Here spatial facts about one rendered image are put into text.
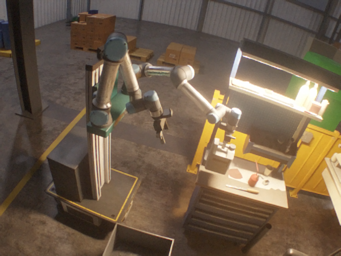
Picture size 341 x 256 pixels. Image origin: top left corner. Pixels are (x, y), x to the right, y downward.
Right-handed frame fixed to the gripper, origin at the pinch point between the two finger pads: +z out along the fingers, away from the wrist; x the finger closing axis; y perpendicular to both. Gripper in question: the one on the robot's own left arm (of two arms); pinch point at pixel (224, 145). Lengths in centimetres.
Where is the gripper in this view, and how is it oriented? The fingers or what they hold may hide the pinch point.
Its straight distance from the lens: 178.2
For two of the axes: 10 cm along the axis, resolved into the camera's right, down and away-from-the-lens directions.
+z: -1.5, 7.8, 6.1
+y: 9.5, 2.9, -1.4
